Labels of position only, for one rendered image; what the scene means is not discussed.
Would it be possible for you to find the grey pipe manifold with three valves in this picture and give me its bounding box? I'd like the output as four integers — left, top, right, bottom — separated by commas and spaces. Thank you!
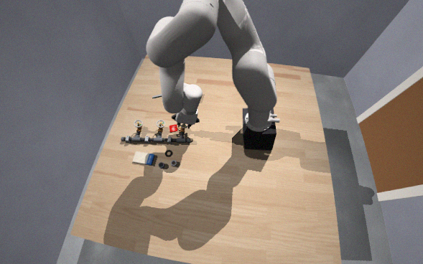
121, 120, 190, 144

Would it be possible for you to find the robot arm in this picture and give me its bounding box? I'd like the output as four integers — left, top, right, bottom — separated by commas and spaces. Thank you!
147, 0, 280, 132

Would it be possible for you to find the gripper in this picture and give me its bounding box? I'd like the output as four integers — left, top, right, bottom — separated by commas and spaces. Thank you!
172, 109, 200, 128

